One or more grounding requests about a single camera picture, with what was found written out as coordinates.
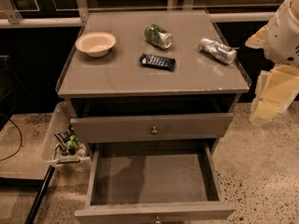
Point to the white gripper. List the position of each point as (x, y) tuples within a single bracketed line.
[(282, 38)]

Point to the blue rxbar blueberry wrapper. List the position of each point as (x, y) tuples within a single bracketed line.
[(158, 62)]

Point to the grey drawer cabinet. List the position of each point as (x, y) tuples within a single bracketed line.
[(118, 85)]

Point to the grey top drawer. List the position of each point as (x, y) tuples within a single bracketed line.
[(151, 128)]

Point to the open grey middle drawer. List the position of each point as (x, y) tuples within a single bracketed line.
[(161, 182)]

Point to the crushed silver can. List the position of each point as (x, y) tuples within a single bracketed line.
[(218, 50)]

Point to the green soda can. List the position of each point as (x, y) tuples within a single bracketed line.
[(158, 36)]

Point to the white paper bowl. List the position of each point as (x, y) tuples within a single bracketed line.
[(96, 44)]

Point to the snack packets in bin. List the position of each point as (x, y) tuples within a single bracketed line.
[(68, 144)]

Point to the clear plastic bin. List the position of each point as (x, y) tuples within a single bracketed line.
[(58, 124)]

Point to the metal railing frame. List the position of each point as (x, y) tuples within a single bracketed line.
[(46, 12)]

